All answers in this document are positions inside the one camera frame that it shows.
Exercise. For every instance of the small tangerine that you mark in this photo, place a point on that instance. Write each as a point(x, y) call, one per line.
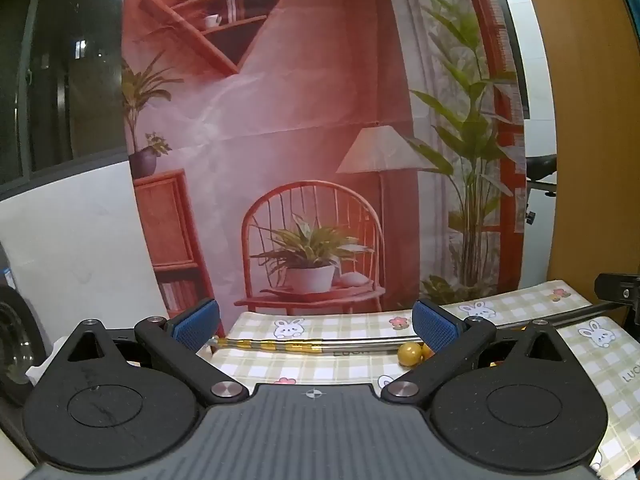
point(428, 351)

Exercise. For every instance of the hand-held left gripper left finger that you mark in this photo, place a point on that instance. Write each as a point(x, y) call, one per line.
point(197, 322)

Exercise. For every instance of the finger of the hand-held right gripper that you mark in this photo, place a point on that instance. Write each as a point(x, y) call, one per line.
point(620, 287)

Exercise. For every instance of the printed backdrop cloth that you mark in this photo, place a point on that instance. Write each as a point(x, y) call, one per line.
point(300, 110)

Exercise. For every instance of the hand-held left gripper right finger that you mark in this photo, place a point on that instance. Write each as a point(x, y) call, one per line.
point(435, 327)

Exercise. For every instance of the checked rabbit tablecloth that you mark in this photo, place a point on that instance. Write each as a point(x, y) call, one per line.
point(340, 370)

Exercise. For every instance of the dark window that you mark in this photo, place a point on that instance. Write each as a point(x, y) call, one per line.
point(50, 85)

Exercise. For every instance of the white plastic object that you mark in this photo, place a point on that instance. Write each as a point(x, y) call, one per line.
point(42, 367)

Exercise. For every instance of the washing machine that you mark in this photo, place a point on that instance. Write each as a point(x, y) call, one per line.
point(15, 340)

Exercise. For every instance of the small yellow fruit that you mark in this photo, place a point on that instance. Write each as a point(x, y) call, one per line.
point(410, 354)

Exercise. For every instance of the brown wooden board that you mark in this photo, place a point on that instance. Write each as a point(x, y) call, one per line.
point(590, 160)

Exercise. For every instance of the telescopic metal pole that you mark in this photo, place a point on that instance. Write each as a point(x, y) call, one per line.
point(350, 344)

